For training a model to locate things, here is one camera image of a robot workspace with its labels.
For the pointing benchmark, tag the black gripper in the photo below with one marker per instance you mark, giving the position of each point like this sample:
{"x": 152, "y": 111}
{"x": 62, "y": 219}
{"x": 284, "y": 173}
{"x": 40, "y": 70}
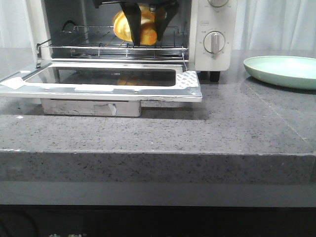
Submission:
{"x": 165, "y": 11}

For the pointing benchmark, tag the yellow striped croissant bread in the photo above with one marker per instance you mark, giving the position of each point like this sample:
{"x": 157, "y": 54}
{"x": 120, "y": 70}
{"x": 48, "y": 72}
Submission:
{"x": 148, "y": 27}

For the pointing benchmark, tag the white toaster oven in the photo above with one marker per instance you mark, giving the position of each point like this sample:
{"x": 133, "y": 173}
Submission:
{"x": 195, "y": 18}

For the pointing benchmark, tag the upper grey oven knob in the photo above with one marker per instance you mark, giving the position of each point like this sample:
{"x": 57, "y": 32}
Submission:
{"x": 218, "y": 3}

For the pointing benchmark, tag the grey oven knob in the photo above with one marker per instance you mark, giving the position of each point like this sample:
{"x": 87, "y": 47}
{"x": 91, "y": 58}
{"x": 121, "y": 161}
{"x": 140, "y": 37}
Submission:
{"x": 218, "y": 3}
{"x": 214, "y": 42}

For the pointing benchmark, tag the lower grey oven knob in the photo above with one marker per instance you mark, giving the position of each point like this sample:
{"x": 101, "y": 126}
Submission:
{"x": 214, "y": 42}

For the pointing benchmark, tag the open oven glass door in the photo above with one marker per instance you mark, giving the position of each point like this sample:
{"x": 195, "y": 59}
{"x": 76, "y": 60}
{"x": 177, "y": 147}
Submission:
{"x": 105, "y": 81}

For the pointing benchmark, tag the light green round plate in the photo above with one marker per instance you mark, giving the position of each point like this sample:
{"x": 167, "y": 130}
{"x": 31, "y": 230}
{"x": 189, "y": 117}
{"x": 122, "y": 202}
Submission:
{"x": 286, "y": 71}

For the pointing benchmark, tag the metal wire oven rack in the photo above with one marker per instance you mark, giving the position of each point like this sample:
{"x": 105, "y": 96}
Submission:
{"x": 101, "y": 42}

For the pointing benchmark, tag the white oven door handle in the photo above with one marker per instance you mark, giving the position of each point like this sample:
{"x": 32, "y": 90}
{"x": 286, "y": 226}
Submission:
{"x": 91, "y": 108}

